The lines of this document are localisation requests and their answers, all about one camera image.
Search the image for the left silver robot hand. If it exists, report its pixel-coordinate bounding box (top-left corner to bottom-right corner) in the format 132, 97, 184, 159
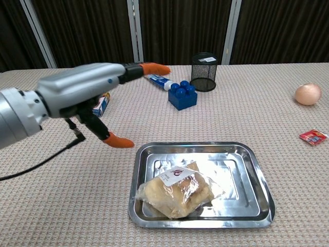
35, 62, 172, 149

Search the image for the bread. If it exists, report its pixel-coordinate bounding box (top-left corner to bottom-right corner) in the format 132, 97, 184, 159
135, 161, 226, 220

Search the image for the orange and blue carton box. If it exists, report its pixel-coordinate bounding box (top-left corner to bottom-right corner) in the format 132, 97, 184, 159
92, 92, 111, 118

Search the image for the blue and white toothpaste tube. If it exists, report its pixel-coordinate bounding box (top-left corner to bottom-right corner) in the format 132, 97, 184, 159
143, 74, 175, 91

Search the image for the blue toy building block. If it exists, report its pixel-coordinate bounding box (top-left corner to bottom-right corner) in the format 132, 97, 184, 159
168, 80, 198, 111

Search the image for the dark pleated curtain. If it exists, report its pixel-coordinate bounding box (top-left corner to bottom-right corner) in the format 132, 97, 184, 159
0, 0, 329, 73

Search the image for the beige woven tablecloth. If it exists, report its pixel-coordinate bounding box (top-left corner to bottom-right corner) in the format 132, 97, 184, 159
0, 62, 329, 247

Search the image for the black mesh pen holder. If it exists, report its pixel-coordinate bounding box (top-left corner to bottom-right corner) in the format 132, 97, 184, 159
190, 52, 219, 92

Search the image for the silver metal tray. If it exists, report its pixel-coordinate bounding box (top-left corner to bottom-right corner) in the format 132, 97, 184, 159
127, 142, 276, 230

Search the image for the small red snack packet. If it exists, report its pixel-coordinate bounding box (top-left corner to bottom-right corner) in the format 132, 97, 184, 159
299, 128, 329, 147

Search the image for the grey metal frame post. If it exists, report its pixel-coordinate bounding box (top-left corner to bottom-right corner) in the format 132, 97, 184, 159
19, 0, 58, 69
126, 0, 144, 64
221, 0, 243, 65

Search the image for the black cable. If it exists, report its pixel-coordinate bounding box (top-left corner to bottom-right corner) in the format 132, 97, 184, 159
0, 118, 86, 181

